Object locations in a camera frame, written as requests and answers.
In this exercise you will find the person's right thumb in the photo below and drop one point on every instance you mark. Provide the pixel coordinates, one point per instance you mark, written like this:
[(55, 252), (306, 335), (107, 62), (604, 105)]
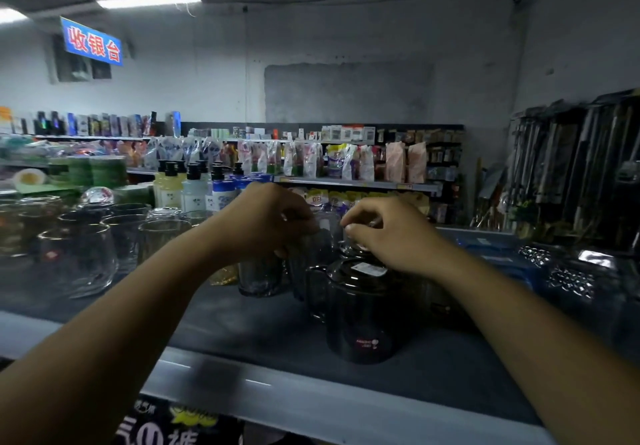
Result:
[(361, 233)]

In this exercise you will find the row of small upright boxes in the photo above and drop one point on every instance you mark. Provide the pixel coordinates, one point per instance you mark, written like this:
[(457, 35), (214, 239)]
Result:
[(90, 124)]

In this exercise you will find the row of refill pouches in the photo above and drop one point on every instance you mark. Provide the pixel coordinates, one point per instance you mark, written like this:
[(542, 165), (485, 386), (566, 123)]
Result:
[(310, 159)]

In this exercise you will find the group of clear drinking glasses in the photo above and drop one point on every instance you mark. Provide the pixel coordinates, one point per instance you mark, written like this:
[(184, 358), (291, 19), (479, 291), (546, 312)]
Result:
[(77, 259)]

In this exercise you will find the lit ceiling tube light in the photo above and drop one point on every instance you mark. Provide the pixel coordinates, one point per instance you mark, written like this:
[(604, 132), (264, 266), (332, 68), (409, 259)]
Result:
[(149, 1)]

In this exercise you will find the row of black-capped pump bottles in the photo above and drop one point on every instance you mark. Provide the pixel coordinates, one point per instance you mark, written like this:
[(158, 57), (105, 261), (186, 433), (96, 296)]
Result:
[(195, 189)]

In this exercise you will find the person's right hand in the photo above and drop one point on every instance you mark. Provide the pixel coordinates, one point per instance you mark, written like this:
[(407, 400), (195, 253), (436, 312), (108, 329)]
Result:
[(400, 239)]

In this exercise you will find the person's left fingers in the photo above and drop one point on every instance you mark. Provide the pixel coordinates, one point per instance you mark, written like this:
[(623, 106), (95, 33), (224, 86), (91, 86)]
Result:
[(299, 232)]

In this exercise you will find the black printed packet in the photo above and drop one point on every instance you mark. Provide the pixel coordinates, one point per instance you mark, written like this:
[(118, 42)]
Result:
[(170, 424)]

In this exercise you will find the grey metal display shelf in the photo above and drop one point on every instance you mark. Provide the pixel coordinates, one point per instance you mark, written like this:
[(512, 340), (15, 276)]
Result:
[(280, 339)]

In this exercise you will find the blue hanging sign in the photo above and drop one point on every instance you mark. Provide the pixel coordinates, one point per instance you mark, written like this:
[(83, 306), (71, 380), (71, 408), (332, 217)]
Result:
[(91, 41)]

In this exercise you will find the blue tray of packed goods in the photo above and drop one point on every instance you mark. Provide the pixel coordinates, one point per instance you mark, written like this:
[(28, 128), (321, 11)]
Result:
[(565, 279)]

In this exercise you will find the person's left hand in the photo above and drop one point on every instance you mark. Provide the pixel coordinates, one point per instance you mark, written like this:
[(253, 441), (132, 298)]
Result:
[(260, 219)]

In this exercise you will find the rack of hanging kitchen utensils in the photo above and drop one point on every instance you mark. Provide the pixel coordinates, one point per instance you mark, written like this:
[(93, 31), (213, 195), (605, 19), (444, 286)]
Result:
[(570, 169)]

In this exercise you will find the amber tinted glass cup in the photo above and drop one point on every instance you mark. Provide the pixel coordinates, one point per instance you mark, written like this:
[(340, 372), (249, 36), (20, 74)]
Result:
[(224, 275)]

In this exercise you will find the egg print box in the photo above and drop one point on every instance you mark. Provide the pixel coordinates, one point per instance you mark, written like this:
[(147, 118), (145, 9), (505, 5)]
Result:
[(30, 177)]

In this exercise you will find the person's left forearm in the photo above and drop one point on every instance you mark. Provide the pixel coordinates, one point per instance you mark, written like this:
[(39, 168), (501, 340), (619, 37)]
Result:
[(115, 339)]

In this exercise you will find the clear glass teapot lid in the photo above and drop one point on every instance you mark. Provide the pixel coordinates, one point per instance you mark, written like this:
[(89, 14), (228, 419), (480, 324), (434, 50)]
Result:
[(356, 248)]

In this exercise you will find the row of white small boxes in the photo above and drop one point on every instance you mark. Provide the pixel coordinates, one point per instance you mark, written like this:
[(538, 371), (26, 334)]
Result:
[(348, 133)]

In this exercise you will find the tall clear glass mug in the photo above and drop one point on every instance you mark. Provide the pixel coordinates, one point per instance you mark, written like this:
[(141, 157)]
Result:
[(320, 259)]

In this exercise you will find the dark glass teapot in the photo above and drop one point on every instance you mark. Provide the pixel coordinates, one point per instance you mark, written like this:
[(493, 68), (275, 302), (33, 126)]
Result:
[(362, 314)]

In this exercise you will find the dark store shelf unit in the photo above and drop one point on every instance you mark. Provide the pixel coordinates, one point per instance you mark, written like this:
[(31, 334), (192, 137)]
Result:
[(445, 159)]

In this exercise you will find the dark wall window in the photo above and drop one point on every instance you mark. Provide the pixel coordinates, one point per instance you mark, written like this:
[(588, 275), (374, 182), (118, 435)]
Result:
[(75, 67)]

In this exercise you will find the small clear glass tumbler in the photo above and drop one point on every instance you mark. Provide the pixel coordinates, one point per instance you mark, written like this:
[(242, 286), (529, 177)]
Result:
[(260, 279)]

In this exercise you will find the row of yellow packets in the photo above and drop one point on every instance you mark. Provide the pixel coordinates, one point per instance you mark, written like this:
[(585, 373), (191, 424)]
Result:
[(340, 198)]

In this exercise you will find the person's right forearm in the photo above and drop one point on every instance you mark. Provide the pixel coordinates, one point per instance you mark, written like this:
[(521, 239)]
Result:
[(540, 349)]

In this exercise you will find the clear glass dome lid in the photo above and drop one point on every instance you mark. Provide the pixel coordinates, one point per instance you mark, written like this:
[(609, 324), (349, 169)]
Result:
[(97, 196)]

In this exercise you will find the stack of green containers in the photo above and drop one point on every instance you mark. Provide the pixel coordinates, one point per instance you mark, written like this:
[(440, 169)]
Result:
[(95, 172)]

